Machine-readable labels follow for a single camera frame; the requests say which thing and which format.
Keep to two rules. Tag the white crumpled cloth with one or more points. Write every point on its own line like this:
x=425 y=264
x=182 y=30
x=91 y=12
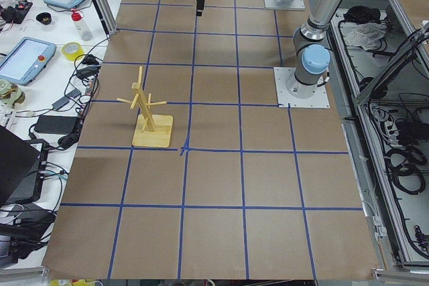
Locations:
x=367 y=36

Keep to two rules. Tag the wooden cup tree stand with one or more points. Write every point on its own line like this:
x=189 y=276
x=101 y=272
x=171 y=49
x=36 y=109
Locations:
x=151 y=130

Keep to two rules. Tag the yellow tape roll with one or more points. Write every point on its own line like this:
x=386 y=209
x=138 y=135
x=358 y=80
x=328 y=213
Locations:
x=72 y=51

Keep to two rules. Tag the black power brick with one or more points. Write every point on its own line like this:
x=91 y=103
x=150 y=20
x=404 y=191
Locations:
x=49 y=124

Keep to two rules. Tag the clear bottle red cap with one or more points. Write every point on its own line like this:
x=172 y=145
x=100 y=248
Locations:
x=81 y=26

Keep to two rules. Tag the lower teach pendant tablet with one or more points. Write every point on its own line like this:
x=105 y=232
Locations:
x=26 y=60

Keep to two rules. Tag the small black bowl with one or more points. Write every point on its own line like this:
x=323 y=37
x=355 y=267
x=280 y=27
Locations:
x=44 y=18

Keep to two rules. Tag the black laptop computer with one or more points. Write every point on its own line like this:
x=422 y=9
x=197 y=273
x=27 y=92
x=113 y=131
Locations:
x=22 y=168

